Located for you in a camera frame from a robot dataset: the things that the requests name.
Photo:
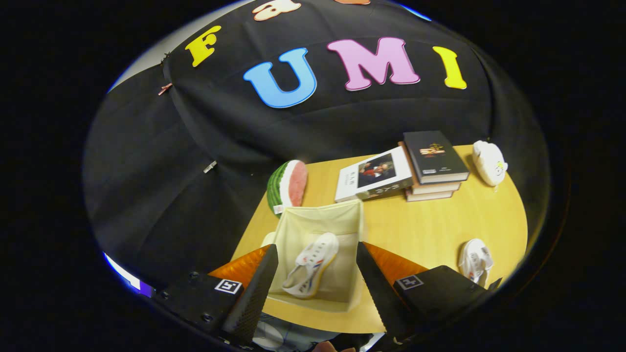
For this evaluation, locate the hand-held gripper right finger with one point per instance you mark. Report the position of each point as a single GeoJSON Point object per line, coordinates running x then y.
{"type": "Point", "coordinates": [384, 296]}

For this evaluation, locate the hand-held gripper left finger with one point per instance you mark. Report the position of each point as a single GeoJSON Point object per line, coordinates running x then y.
{"type": "Point", "coordinates": [252, 298]}

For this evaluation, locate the white shoe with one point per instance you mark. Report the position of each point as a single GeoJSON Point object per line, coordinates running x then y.
{"type": "Point", "coordinates": [310, 266]}
{"type": "Point", "coordinates": [474, 261]}

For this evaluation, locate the beige fabric storage box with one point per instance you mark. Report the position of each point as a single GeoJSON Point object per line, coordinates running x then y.
{"type": "Point", "coordinates": [313, 220]}

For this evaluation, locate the person's blue clothing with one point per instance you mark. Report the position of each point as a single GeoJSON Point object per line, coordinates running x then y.
{"type": "Point", "coordinates": [274, 337]}

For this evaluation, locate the watermelon slice toy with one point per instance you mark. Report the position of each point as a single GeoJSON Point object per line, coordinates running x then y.
{"type": "Point", "coordinates": [286, 188]}

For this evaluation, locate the white portrait cover book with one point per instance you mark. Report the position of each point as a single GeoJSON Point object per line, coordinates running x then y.
{"type": "Point", "coordinates": [374, 176]}

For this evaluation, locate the laptop screen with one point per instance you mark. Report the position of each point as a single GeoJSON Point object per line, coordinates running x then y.
{"type": "Point", "coordinates": [132, 281]}

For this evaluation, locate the white clip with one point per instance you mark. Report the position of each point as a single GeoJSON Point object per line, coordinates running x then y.
{"type": "Point", "coordinates": [210, 166]}

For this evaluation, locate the black hardcover book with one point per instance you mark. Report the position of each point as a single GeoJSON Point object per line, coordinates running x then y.
{"type": "Point", "coordinates": [435, 156]}

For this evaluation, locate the black backdrop cloth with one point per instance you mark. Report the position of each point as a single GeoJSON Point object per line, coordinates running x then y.
{"type": "Point", "coordinates": [195, 146]}

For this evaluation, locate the white plush toy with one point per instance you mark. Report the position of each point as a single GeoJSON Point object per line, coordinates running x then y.
{"type": "Point", "coordinates": [489, 164]}

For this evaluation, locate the pink clothes peg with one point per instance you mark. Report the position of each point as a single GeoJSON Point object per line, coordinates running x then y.
{"type": "Point", "coordinates": [165, 89]}

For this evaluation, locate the row of black cloth clips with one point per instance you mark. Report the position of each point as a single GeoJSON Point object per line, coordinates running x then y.
{"type": "Point", "coordinates": [166, 56]}

